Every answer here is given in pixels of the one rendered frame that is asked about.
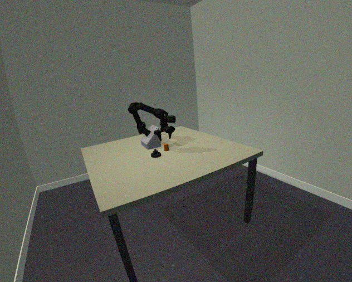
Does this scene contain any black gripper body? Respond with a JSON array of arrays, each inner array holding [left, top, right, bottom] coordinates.
[[154, 123, 175, 135]]

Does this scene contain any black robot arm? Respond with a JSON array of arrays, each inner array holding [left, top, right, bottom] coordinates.
[[128, 102, 176, 137]]

